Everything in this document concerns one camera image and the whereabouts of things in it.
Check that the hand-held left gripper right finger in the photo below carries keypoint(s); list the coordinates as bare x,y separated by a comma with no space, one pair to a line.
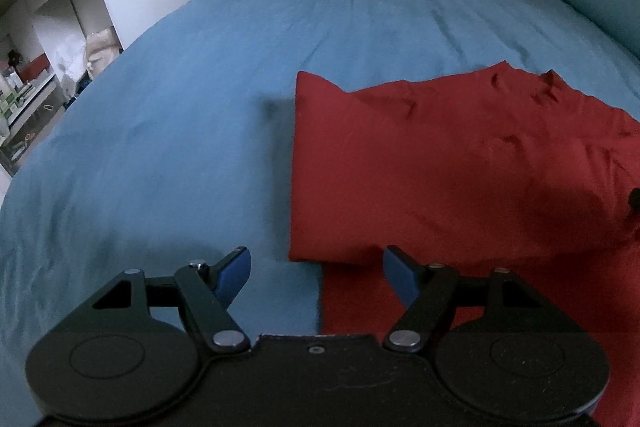
403,276

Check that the beige bag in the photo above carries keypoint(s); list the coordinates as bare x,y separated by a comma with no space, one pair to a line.
100,52

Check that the red garment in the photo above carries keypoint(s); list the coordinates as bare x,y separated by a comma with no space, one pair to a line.
450,167

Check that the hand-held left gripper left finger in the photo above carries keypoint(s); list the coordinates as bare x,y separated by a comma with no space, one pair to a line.
234,274

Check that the blue bed sheet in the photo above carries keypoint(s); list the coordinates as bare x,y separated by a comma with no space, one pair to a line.
190,107

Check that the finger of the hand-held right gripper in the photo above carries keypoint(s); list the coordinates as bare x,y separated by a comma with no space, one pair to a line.
634,199

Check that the white shelf unit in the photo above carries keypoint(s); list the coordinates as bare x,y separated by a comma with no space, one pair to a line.
55,27

